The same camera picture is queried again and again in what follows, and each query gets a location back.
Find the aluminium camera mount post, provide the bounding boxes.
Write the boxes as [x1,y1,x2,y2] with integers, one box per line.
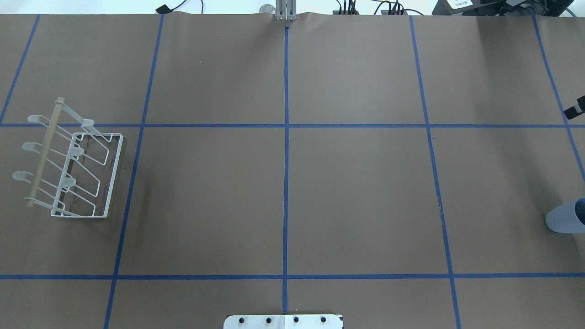
[274,0,298,21]

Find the white metal mounting plate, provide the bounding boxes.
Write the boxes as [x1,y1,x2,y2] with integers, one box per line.
[223,314,344,329]

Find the white wire cup holder rack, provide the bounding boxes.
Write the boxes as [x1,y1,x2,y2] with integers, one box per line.
[12,96,125,219]

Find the light blue plastic cup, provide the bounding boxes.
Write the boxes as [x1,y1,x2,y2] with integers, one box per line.
[545,198,585,234]

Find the black equipment on table edge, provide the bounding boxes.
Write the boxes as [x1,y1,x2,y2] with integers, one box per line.
[431,0,574,17]

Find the black cables and plugs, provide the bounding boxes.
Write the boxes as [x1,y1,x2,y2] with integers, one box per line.
[333,0,425,16]

